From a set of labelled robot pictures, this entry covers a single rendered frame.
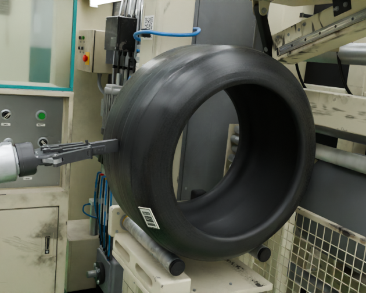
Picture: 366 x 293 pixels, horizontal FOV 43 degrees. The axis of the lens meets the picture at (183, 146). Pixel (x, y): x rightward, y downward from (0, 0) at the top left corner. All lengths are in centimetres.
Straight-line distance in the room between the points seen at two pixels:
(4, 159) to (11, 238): 80
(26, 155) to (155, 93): 32
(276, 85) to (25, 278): 118
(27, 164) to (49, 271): 89
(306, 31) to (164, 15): 43
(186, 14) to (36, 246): 100
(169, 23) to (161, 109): 48
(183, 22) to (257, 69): 41
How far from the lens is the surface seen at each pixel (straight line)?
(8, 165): 104
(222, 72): 110
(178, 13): 149
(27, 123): 174
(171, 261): 121
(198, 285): 135
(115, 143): 112
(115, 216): 147
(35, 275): 188
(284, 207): 130
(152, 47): 147
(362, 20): 134
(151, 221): 110
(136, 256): 134
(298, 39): 150
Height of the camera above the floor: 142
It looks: 11 degrees down
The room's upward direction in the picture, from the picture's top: 5 degrees clockwise
